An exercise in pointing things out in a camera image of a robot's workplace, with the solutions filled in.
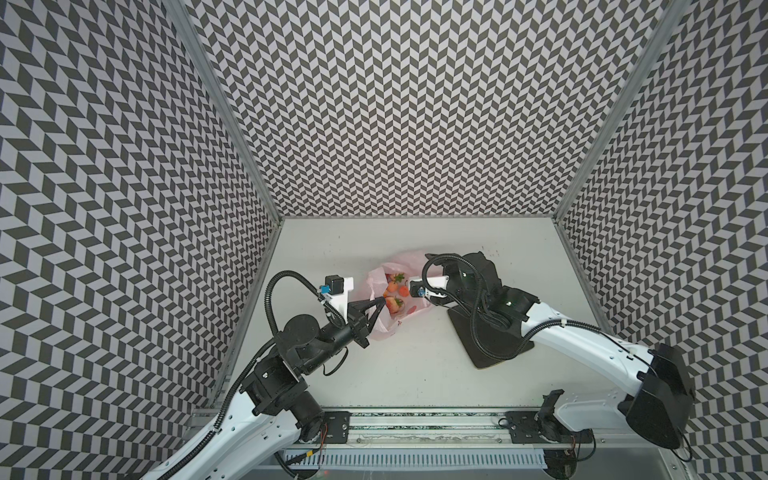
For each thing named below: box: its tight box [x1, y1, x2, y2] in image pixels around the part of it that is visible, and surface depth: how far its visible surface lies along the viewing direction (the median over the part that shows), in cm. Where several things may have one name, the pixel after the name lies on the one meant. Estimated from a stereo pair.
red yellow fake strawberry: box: [385, 297, 405, 314], surface depth 93 cm
